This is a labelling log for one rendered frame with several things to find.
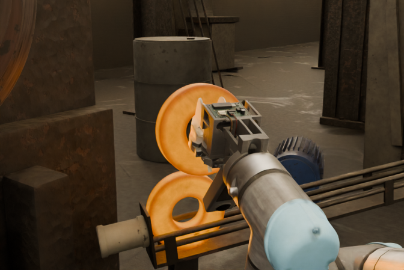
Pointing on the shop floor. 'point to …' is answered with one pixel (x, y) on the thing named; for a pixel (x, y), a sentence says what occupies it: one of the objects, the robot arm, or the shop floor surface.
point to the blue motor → (301, 160)
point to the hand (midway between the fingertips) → (201, 118)
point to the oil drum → (165, 82)
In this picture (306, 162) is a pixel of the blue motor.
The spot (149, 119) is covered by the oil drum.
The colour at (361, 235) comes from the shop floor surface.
